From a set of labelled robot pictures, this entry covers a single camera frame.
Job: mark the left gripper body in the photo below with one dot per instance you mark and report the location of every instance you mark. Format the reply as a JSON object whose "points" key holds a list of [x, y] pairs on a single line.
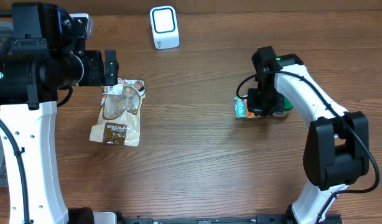
{"points": [[95, 68]]}

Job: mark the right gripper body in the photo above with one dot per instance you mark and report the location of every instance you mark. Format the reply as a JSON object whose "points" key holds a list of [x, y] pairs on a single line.
{"points": [[266, 101]]}

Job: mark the small teal packet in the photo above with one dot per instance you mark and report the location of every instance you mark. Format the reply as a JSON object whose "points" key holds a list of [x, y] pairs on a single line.
{"points": [[240, 108]]}

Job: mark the green lid jar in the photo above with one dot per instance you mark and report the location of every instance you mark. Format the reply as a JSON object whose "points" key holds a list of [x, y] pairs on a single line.
{"points": [[287, 107]]}

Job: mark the beige bread bag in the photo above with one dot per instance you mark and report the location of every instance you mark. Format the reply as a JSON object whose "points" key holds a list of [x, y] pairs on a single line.
{"points": [[119, 121]]}

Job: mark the orange white packet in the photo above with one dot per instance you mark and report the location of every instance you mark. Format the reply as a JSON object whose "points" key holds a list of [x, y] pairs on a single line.
{"points": [[251, 115]]}

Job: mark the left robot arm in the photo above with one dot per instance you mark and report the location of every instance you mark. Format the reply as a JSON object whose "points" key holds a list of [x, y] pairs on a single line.
{"points": [[47, 54]]}

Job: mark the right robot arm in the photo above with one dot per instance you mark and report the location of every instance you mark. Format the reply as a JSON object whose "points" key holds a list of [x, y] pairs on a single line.
{"points": [[336, 151]]}

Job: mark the white barcode scanner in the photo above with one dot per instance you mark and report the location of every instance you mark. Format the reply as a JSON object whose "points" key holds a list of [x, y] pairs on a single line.
{"points": [[164, 27]]}

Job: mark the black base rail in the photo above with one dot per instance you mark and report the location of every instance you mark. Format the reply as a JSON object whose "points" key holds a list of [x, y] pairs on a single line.
{"points": [[197, 221]]}

